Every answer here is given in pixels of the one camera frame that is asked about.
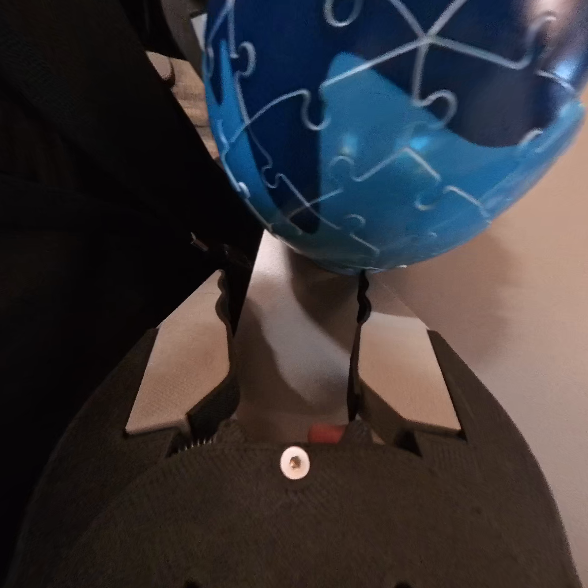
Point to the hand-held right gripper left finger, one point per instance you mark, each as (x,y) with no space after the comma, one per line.
(183,367)

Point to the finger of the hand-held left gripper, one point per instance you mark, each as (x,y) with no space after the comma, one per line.
(188,92)

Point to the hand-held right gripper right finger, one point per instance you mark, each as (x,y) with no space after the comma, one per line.
(404,367)

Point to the blue puzzle ball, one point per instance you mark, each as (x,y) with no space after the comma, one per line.
(390,138)

